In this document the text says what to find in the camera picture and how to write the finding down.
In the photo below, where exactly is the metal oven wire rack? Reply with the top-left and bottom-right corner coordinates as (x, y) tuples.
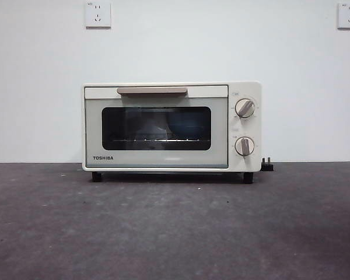
(113, 138), (210, 144)

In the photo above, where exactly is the black power plug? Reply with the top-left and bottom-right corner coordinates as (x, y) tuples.
(261, 157), (275, 172)

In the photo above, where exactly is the cream oven knob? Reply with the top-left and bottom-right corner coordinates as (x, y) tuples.
(234, 136), (255, 157)
(234, 99), (256, 119)

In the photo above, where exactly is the cream Toshiba toaster oven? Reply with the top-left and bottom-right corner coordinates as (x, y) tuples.
(81, 81), (263, 184)

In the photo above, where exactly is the glass oven door with handle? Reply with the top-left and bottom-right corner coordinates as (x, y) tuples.
(84, 85), (229, 169)

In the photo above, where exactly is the blue ribbed bowl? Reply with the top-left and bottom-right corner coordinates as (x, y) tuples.
(166, 113), (204, 141)

